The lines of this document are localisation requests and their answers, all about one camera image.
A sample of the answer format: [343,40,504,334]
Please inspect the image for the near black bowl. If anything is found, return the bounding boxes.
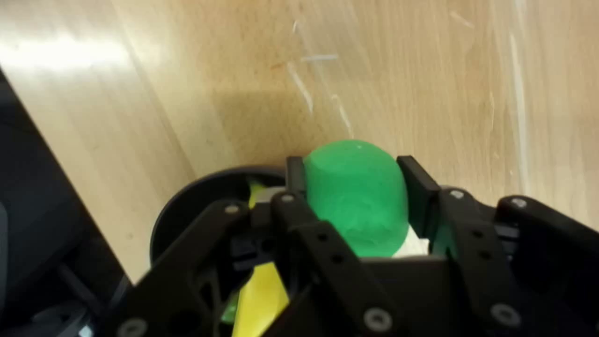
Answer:
[148,162,296,337]

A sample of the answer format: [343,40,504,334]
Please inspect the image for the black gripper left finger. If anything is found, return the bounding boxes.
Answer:
[287,157,307,196]

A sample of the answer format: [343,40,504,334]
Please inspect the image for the yellow banana plush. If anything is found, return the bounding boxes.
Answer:
[231,177,292,337]

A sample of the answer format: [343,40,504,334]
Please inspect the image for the bright green ball plush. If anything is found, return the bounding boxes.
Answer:
[304,140,408,258]

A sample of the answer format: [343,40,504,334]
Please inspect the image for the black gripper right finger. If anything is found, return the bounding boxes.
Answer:
[397,155,442,239]

